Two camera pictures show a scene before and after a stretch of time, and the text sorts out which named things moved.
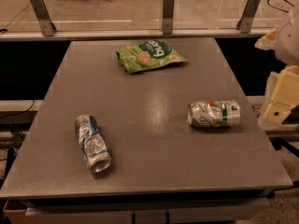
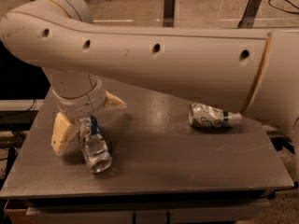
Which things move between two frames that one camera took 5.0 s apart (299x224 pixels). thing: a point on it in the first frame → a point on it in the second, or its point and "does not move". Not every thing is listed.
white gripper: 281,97 → 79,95
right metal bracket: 245,22 does not move
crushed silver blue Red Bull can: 92,142 does not move
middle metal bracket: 168,7 does not move
